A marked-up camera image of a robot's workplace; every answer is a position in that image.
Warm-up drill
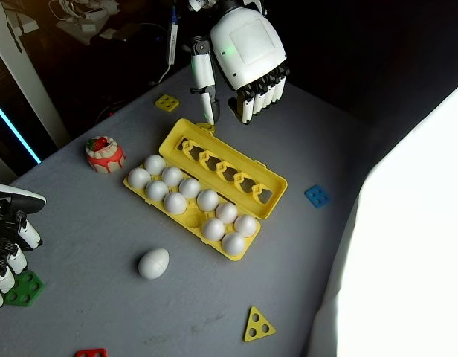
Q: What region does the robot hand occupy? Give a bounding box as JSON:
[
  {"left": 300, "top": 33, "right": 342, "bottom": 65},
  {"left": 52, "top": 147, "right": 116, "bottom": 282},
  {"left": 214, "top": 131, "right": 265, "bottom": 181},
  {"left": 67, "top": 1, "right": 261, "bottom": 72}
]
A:
[
  {"left": 190, "top": 0, "right": 291, "bottom": 126},
  {"left": 0, "top": 181, "right": 48, "bottom": 314}
]

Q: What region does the yellow egg carton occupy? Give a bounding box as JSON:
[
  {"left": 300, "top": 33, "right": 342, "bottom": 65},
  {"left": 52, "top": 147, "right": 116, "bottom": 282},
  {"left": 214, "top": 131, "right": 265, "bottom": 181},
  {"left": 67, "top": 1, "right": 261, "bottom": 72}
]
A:
[{"left": 123, "top": 118, "right": 289, "bottom": 263}]

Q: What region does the white toy egg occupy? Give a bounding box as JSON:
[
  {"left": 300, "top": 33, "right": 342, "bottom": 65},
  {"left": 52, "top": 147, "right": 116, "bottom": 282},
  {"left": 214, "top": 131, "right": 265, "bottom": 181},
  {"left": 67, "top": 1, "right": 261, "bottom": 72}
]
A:
[
  {"left": 233, "top": 214, "right": 259, "bottom": 238},
  {"left": 196, "top": 189, "right": 220, "bottom": 212},
  {"left": 144, "top": 180, "right": 170, "bottom": 203},
  {"left": 126, "top": 167, "right": 152, "bottom": 190},
  {"left": 138, "top": 248, "right": 170, "bottom": 280},
  {"left": 201, "top": 217, "right": 226, "bottom": 242},
  {"left": 178, "top": 177, "right": 202, "bottom": 200},
  {"left": 163, "top": 192, "right": 188, "bottom": 216},
  {"left": 143, "top": 154, "right": 167, "bottom": 176},
  {"left": 215, "top": 202, "right": 239, "bottom": 225},
  {"left": 221, "top": 232, "right": 247, "bottom": 257},
  {"left": 161, "top": 166, "right": 184, "bottom": 188}
]

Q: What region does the green multi-hole block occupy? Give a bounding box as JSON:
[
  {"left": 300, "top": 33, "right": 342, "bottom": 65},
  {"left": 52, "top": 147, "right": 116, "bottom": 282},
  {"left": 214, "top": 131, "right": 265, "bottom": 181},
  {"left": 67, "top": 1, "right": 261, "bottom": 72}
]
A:
[{"left": 4, "top": 270, "right": 47, "bottom": 308}]

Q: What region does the grey table cloth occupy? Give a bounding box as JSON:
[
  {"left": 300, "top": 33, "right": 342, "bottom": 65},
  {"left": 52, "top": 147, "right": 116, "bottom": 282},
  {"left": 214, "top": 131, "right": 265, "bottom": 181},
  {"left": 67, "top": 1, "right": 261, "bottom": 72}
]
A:
[{"left": 0, "top": 63, "right": 375, "bottom": 357}]

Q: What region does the yellow square four-hole block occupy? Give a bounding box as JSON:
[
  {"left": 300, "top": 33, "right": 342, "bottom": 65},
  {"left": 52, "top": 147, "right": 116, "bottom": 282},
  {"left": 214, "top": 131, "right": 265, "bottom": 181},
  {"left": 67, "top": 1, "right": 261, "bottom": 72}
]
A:
[{"left": 155, "top": 94, "right": 180, "bottom": 112}]

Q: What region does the cyan light strip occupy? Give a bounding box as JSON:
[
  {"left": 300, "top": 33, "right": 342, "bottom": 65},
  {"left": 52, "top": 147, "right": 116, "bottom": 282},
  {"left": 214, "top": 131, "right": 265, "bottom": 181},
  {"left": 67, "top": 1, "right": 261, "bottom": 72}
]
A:
[{"left": 0, "top": 95, "right": 42, "bottom": 164}]

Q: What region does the toy strawberry cream cake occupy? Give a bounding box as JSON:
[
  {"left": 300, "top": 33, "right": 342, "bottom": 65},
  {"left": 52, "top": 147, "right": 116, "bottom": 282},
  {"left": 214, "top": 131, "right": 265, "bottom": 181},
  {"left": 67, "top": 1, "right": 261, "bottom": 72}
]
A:
[{"left": 84, "top": 135, "right": 126, "bottom": 174}]

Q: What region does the red multi-hole block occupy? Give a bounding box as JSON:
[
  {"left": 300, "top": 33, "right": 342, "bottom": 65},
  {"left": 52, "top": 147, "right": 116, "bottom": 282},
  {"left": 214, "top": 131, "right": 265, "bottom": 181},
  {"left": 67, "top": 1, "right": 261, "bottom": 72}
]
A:
[{"left": 74, "top": 347, "right": 108, "bottom": 357}]

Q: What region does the blue square four-hole block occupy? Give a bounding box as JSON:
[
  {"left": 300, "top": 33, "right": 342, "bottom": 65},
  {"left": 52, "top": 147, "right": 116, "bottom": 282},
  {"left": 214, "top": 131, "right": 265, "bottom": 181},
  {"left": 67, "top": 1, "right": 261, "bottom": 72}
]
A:
[{"left": 304, "top": 184, "right": 331, "bottom": 209}]

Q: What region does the white electronic device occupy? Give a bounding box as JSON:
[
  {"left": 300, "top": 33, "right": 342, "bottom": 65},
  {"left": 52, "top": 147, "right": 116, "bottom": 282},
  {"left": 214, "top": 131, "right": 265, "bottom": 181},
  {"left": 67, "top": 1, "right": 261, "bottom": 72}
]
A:
[{"left": 48, "top": 0, "right": 120, "bottom": 45}]

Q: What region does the yellow triangle three-hole block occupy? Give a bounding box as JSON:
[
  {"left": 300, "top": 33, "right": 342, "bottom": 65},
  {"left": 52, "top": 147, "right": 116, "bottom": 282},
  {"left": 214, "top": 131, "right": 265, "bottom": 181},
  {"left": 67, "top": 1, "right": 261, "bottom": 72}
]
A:
[{"left": 243, "top": 306, "right": 277, "bottom": 343}]

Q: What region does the white adapter with cable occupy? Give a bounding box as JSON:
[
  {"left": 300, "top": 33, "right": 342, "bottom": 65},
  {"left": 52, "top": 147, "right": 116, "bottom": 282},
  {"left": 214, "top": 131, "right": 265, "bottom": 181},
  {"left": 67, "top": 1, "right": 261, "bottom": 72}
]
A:
[{"left": 150, "top": 5, "right": 180, "bottom": 87}]

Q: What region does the white frame post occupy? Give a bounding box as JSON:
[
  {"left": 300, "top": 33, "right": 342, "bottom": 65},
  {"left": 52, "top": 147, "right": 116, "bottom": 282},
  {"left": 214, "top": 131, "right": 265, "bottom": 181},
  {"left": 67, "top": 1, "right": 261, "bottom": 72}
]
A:
[{"left": 0, "top": 0, "right": 72, "bottom": 149}]

